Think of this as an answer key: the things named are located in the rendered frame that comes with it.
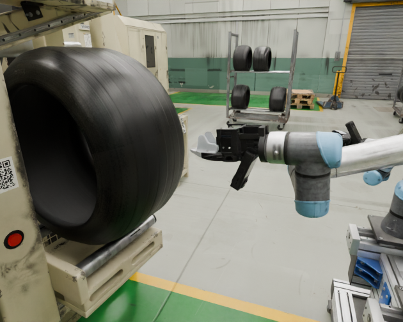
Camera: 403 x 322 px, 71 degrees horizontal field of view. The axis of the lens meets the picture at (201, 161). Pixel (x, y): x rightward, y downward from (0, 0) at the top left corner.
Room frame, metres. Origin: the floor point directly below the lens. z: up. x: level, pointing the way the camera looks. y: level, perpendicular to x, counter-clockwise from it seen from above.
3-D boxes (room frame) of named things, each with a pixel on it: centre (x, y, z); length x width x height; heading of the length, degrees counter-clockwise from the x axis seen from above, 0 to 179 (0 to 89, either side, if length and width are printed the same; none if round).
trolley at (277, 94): (6.23, -1.24, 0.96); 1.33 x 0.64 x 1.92; 69
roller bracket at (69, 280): (0.67, 0.48, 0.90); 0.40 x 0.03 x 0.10; 61
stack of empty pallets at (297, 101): (8.98, -3.07, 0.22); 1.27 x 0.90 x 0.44; 161
